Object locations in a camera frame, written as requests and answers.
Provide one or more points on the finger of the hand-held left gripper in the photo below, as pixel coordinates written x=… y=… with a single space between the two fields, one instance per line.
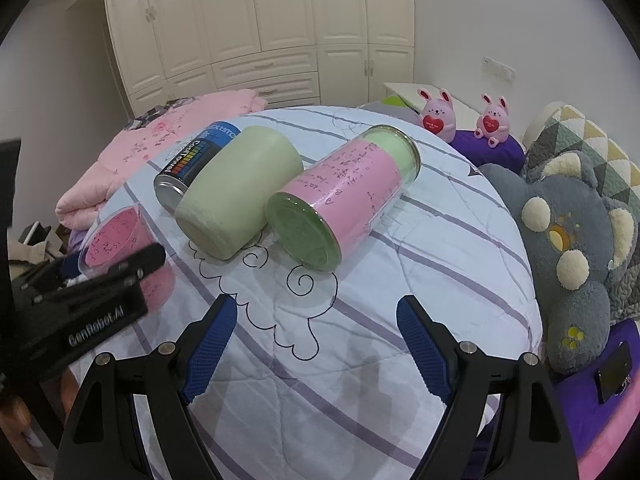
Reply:
x=60 y=274
x=137 y=262

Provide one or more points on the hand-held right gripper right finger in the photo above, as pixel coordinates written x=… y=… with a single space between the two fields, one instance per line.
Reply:
x=420 y=345

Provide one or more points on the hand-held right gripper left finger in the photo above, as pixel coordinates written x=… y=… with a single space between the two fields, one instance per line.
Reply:
x=212 y=345

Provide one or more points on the clear cup with pink insert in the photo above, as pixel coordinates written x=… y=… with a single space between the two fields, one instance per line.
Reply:
x=115 y=235

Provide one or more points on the pale green cup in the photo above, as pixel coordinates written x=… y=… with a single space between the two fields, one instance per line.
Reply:
x=235 y=185

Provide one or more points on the clear cup pink green insert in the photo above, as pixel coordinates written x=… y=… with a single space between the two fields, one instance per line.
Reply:
x=345 y=180

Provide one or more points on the dark blue metal can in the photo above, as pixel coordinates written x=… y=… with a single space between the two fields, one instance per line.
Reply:
x=190 y=160

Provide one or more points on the pink blanket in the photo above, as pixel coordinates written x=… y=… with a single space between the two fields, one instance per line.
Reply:
x=150 y=142

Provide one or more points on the dark plaid cloth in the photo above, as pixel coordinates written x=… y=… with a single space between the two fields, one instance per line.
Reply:
x=145 y=116

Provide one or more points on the grey plush toy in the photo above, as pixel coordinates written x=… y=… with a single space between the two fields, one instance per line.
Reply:
x=505 y=185

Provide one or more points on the black phone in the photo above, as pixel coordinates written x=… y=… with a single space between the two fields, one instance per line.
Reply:
x=615 y=372

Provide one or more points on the purple cushion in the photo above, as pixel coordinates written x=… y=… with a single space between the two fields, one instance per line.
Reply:
x=470 y=152

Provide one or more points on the pink bunny figurine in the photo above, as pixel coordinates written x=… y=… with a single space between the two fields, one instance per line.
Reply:
x=492 y=122
x=436 y=117

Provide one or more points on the white nightstand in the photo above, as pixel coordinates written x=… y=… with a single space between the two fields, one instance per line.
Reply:
x=405 y=92

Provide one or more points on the cream pillow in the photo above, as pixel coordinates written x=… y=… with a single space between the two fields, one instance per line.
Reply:
x=542 y=120

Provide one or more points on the triangle patterned quilted pillow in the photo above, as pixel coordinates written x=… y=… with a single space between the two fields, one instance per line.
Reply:
x=600 y=145

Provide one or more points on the cream wardrobe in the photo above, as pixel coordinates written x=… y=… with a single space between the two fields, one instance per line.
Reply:
x=280 y=10

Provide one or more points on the white wall socket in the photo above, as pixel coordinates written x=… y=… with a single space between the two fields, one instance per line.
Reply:
x=498 y=68

